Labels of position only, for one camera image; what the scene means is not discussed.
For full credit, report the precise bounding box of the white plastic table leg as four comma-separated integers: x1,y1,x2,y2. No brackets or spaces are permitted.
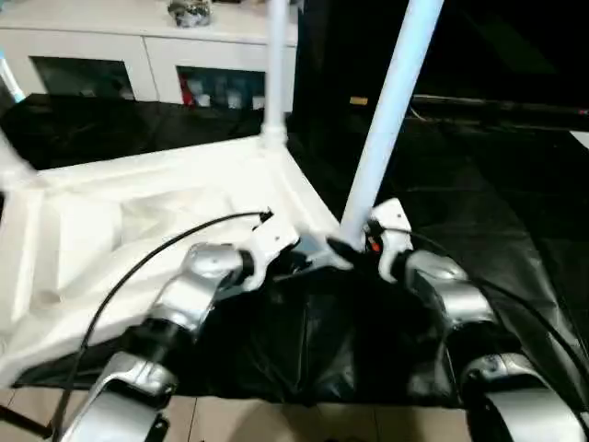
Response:
0,131,40,190
338,0,445,245
260,0,292,151

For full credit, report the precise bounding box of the white plastic table top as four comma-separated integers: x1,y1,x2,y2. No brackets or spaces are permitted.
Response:
0,133,355,388

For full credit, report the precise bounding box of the black plastic mat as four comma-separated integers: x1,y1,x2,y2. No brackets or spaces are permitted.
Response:
0,91,589,409

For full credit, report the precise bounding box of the white cabinet with glass doors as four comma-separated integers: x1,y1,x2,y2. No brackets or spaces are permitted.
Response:
0,0,300,114

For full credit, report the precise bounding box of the black bundle on cabinet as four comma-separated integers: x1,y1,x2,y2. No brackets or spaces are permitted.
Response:
167,0,214,28

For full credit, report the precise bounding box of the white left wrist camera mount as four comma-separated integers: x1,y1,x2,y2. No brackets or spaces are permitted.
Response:
243,214,300,292

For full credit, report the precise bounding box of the black folding table frame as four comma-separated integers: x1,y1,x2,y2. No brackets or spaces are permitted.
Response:
0,404,52,438

